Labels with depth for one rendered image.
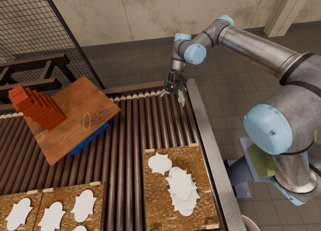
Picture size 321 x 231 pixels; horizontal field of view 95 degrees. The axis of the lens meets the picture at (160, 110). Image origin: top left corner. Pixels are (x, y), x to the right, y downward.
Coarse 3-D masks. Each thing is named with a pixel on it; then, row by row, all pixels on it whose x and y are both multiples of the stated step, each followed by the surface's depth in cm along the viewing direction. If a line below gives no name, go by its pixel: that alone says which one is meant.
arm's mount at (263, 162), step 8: (256, 144) 82; (248, 152) 91; (256, 152) 83; (264, 152) 76; (256, 160) 84; (264, 160) 77; (272, 160) 74; (256, 168) 86; (264, 168) 78; (272, 168) 75; (264, 176) 81
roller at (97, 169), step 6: (102, 132) 104; (102, 138) 102; (102, 144) 100; (96, 150) 98; (102, 150) 98; (96, 156) 95; (102, 156) 96; (96, 162) 93; (96, 168) 90; (96, 174) 89; (96, 180) 87
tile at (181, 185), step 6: (174, 174) 77; (180, 174) 77; (174, 180) 75; (180, 180) 75; (186, 180) 75; (174, 186) 74; (180, 186) 74; (186, 186) 74; (192, 186) 73; (174, 192) 73; (180, 192) 72; (186, 192) 72; (180, 198) 71; (186, 198) 71
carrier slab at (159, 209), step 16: (144, 160) 89; (176, 160) 87; (192, 160) 86; (160, 176) 83; (192, 176) 82; (160, 192) 79; (208, 192) 77; (160, 208) 75; (208, 208) 73; (160, 224) 71; (176, 224) 71; (192, 224) 70
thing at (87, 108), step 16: (80, 80) 117; (64, 96) 110; (80, 96) 108; (96, 96) 107; (64, 112) 101; (80, 112) 100; (96, 112) 99; (112, 112) 98; (32, 128) 97; (64, 128) 94; (80, 128) 93; (96, 128) 93; (48, 144) 89; (64, 144) 88; (48, 160) 84
